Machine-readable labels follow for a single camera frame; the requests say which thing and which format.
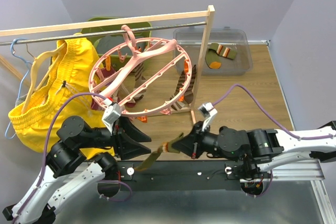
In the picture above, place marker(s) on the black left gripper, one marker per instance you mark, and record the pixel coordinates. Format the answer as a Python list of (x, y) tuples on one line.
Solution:
[(127, 148)]

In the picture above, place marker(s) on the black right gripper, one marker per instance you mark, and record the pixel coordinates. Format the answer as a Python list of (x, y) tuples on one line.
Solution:
[(190, 145)]

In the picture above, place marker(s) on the green striped sock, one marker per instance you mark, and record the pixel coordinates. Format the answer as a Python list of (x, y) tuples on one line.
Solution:
[(216, 52), (165, 147)]

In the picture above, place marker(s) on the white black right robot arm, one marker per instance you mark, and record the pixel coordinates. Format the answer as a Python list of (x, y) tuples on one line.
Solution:
[(257, 152)]

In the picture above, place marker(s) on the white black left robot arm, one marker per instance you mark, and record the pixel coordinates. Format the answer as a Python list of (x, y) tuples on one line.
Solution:
[(49, 194)]

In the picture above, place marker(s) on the maroon striped sock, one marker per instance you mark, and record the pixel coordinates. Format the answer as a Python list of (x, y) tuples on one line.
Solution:
[(105, 73)]

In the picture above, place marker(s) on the yellow garment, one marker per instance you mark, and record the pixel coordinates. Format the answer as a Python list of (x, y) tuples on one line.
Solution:
[(69, 77)]

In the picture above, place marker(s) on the wooden clothes rack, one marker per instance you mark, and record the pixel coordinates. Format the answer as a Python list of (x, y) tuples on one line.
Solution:
[(110, 24)]

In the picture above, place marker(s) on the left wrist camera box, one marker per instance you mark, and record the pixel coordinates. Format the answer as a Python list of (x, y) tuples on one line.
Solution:
[(111, 114)]

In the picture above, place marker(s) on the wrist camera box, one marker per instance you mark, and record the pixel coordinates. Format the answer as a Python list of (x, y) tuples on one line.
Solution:
[(111, 114), (209, 112)]

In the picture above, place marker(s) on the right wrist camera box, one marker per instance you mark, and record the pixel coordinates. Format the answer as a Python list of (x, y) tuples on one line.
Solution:
[(209, 112)]

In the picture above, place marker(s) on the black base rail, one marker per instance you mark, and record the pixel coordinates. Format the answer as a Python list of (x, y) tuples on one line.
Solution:
[(185, 176)]

